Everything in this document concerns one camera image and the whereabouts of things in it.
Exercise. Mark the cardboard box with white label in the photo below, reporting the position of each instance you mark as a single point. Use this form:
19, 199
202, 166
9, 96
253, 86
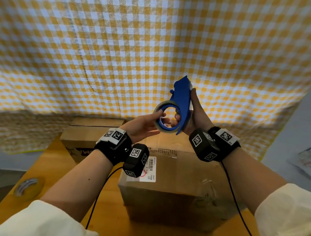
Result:
182, 184

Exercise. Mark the cream long-sleeved top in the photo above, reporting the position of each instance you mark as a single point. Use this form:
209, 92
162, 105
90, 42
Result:
36, 218

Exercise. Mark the blue tape dispenser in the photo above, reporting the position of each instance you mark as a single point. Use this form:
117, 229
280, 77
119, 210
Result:
182, 97

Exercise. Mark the person's right forearm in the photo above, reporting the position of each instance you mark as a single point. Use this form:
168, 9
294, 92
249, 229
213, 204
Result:
250, 180

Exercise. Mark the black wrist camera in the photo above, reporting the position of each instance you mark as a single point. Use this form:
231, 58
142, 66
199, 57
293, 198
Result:
136, 160
202, 146

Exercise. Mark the person's left hand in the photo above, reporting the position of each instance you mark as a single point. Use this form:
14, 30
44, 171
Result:
143, 126

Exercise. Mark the yellow white checked cloth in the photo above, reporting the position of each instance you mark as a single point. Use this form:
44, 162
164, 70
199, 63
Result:
145, 48

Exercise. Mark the yellowish tape roll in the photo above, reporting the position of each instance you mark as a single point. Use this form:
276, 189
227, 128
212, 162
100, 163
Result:
29, 188

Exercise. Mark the person's left forearm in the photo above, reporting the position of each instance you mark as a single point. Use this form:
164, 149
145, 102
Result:
77, 182

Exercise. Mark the cardboard box with black print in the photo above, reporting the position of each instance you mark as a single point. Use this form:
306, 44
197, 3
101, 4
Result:
82, 136

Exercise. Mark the person's right hand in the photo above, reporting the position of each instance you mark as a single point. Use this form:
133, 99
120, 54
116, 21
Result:
198, 119

